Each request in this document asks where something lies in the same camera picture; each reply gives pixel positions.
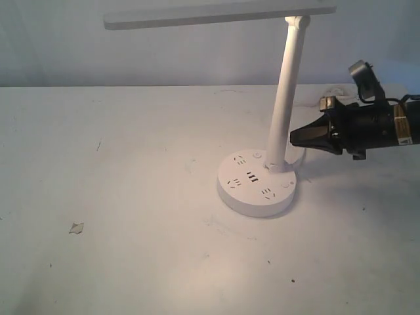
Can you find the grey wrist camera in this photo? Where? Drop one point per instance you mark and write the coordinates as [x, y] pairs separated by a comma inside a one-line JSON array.
[[369, 88]]

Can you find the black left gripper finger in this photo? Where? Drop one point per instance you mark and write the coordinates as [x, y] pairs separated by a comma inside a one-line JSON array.
[[310, 141]]

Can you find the white desk lamp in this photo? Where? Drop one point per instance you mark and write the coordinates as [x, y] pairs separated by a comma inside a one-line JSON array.
[[254, 183]]

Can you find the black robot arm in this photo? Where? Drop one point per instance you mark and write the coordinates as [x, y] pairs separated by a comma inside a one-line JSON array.
[[406, 120]]

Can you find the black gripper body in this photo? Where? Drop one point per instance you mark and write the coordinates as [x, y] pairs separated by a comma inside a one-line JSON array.
[[355, 128]]

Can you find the small white paper scrap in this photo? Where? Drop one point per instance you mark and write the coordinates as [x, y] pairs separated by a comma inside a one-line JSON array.
[[76, 228]]

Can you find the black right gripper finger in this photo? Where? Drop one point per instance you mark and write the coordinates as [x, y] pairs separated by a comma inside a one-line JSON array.
[[316, 128]]

